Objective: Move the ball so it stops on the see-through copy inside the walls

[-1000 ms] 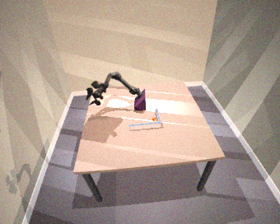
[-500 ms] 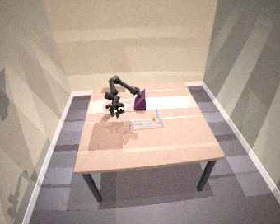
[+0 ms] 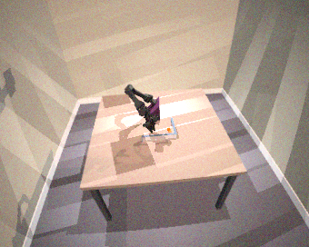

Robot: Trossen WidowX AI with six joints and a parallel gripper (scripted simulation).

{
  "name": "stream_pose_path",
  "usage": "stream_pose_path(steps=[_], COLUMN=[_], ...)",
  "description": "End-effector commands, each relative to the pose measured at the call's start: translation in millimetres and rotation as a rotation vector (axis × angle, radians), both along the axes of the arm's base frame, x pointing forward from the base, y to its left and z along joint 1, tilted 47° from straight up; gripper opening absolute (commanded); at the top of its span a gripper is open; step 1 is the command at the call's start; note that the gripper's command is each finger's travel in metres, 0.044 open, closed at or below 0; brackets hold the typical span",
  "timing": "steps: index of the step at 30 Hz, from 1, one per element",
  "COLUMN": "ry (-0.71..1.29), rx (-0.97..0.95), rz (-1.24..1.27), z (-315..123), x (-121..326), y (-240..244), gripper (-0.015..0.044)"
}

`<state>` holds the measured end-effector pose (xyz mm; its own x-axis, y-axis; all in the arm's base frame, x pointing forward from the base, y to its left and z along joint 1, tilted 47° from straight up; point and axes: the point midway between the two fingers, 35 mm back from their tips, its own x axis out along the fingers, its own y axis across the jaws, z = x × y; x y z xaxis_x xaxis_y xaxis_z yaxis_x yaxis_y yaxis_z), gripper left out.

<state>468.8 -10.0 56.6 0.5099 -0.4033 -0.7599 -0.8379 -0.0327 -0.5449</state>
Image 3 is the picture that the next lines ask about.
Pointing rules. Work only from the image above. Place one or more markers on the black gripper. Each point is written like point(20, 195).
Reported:
point(148, 124)

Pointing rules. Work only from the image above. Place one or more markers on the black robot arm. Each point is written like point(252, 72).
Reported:
point(140, 105)

